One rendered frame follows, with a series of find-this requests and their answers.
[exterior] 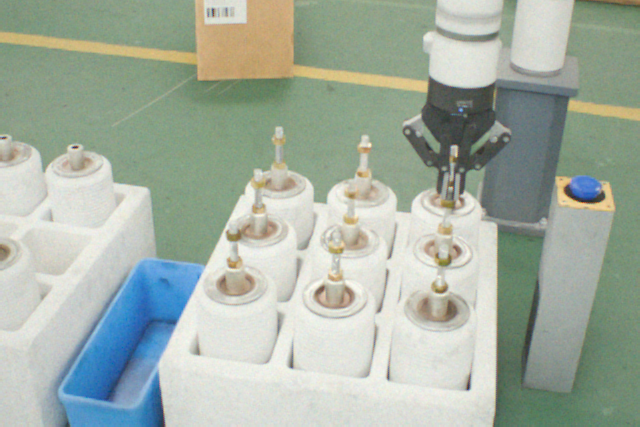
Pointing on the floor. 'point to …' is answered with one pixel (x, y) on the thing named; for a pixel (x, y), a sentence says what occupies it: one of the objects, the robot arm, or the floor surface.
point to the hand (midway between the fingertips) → (450, 182)
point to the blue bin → (130, 349)
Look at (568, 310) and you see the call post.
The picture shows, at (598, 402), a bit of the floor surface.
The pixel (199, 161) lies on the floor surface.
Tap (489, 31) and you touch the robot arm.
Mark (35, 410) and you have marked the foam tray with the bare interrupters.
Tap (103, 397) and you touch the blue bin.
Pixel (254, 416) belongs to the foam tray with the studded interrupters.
